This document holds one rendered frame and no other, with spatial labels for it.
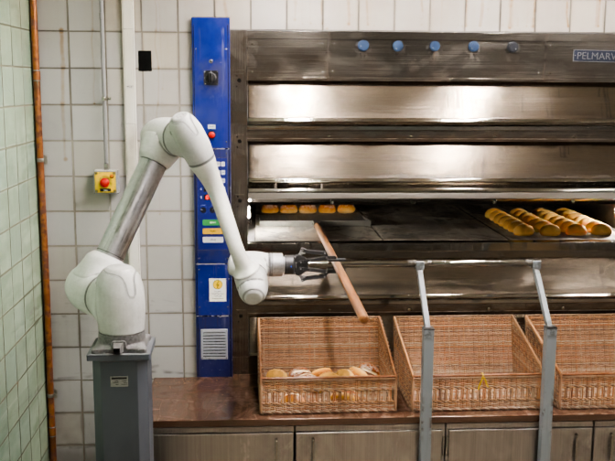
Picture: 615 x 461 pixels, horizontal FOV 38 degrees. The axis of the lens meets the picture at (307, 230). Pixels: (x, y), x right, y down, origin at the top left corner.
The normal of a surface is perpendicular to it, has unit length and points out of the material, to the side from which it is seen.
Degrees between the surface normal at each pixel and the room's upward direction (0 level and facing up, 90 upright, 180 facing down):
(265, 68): 90
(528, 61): 90
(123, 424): 90
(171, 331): 90
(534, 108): 70
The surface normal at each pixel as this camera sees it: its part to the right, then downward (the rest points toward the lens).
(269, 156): 0.06, -0.18
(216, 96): 0.06, 0.17
